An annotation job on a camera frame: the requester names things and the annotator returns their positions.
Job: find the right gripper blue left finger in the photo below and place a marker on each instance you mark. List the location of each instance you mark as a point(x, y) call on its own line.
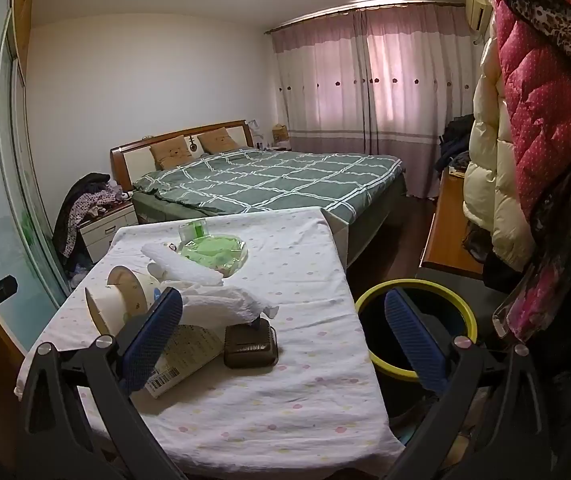
point(144, 338)

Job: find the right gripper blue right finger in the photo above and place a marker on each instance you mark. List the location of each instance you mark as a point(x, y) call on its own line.
point(423, 340)

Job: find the white tissue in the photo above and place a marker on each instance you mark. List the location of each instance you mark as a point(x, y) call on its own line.
point(215, 307)

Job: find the white barcode carton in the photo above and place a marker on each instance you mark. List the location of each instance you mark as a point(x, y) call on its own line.
point(188, 350)

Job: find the green wet wipes pack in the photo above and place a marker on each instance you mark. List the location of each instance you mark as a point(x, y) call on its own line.
point(225, 254)

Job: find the clear green lidded jar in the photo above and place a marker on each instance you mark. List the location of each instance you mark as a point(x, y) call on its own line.
point(193, 229)

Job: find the brown plastic box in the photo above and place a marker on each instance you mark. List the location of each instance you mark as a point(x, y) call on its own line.
point(250, 345)

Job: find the white towel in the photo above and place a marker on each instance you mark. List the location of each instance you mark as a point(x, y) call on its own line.
point(168, 266)

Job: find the yellow rimmed trash bin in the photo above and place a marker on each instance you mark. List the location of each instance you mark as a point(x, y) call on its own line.
point(432, 299)

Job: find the sliding wardrobe door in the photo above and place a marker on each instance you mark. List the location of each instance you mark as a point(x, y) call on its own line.
point(24, 253)

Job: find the wooden low cabinet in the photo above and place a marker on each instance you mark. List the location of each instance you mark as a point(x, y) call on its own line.
point(444, 249)

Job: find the white nightstand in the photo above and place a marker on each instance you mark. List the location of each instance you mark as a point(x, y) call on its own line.
point(98, 234)

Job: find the floral pink garment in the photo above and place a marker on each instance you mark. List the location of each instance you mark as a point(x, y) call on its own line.
point(530, 307)

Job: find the clothes pile on nightstand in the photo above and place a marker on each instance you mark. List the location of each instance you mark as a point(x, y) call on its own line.
point(91, 195)

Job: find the wooden headboard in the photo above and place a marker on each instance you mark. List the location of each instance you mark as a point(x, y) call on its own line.
point(134, 160)

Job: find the left brown pillow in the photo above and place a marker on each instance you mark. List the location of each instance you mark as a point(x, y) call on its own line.
point(171, 153)

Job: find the brown pillow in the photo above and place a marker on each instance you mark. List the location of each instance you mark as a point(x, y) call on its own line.
point(171, 153)
point(217, 141)

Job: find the cream puffer jacket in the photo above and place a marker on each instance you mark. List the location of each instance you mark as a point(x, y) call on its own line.
point(490, 198)

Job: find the green plaid bed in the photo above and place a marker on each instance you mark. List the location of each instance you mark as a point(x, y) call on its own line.
point(359, 191)

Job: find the right brown pillow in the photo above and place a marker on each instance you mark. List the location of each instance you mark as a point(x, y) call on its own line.
point(217, 141)

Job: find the dark clothes pile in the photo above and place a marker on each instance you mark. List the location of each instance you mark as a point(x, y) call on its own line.
point(454, 141)

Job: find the pink white curtain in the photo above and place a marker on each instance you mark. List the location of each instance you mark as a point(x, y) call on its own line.
point(379, 81)

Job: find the red dotted quilted jacket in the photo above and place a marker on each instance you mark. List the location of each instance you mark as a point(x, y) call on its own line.
point(537, 81)

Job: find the wall air conditioner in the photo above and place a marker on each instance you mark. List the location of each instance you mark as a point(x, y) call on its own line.
point(478, 13)

